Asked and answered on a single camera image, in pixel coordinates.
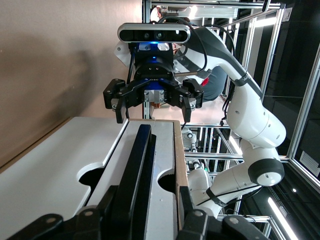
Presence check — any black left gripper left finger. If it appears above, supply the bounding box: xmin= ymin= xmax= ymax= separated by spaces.
xmin=4 ymin=184 xmax=120 ymax=240

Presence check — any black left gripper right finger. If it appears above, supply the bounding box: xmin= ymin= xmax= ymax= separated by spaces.
xmin=175 ymin=185 xmax=271 ymax=240

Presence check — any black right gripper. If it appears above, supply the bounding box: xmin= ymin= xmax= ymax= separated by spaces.
xmin=102 ymin=49 xmax=205 ymax=125

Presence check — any white drawer with black handle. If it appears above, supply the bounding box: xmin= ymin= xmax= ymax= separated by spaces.
xmin=72 ymin=118 xmax=181 ymax=240

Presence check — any wooden drawer cabinet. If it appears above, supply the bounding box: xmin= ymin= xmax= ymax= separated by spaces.
xmin=0 ymin=116 xmax=190 ymax=240

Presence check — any person in grey shirt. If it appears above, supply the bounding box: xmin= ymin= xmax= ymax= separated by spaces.
xmin=199 ymin=65 xmax=229 ymax=101

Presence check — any white tube light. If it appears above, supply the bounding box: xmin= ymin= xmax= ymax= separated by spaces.
xmin=253 ymin=16 xmax=277 ymax=27
xmin=266 ymin=196 xmax=293 ymax=240

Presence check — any brown table cover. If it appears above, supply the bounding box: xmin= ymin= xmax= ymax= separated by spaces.
xmin=0 ymin=0 xmax=143 ymax=173

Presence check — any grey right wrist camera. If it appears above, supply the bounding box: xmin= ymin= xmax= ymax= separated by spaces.
xmin=116 ymin=22 xmax=191 ymax=45

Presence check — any white handleless drawer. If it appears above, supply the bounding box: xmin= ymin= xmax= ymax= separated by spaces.
xmin=0 ymin=116 xmax=130 ymax=240

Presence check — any aluminium profile frame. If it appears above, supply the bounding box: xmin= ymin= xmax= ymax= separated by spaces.
xmin=142 ymin=0 xmax=320 ymax=240

